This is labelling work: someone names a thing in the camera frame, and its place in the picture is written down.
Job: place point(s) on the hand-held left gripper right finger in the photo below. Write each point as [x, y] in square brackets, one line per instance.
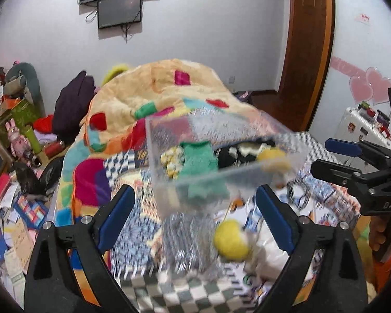
[275, 216]

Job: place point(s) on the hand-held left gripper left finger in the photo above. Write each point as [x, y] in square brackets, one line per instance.
[117, 216]

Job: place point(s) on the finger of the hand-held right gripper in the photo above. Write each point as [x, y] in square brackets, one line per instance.
[335, 169]
[342, 146]

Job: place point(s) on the yellow plush ball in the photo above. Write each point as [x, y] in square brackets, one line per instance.
[231, 241]
[275, 159]

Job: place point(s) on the clear plastic box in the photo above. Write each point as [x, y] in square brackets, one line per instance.
[215, 143]

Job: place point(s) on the person's right hand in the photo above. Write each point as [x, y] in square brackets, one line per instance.
[377, 233]

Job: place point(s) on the white suitcase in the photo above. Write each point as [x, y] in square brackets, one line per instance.
[365, 130]

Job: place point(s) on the patterned bed sheet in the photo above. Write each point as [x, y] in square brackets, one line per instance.
[182, 241]

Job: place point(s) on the black sock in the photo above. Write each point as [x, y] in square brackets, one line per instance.
[234, 156]

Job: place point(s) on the yellow white patterned sock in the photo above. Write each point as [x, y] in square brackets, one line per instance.
[172, 163]

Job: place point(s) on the colourful patchwork blanket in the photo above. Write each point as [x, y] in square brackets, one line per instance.
[123, 130]

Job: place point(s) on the green knitted cloth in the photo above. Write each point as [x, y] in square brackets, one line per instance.
[200, 166]

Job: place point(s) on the black plastic bag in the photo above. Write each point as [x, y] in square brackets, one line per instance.
[35, 176]

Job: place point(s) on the red bottle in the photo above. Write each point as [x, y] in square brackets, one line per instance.
[53, 148]

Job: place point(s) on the wooden door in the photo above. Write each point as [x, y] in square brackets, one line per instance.
[308, 49]

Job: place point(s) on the pile of papers and books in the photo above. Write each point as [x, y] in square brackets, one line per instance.
[13, 225]

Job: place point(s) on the green bottle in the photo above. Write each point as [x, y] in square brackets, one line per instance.
[32, 140]

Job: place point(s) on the red cloth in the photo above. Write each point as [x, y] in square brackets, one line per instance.
[45, 124]

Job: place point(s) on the dark purple garment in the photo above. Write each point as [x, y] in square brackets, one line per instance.
[73, 104]

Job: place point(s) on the pink bunny toy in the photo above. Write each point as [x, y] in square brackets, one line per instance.
[18, 138]

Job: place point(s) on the green gift box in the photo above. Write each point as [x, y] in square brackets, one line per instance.
[16, 115]

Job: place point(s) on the yellow green plush toy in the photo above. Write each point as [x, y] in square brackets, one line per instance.
[115, 71]

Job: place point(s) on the small black monitor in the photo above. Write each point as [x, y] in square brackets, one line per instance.
[120, 11]

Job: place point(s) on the pink heart wall decoration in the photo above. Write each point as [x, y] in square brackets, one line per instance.
[368, 83]

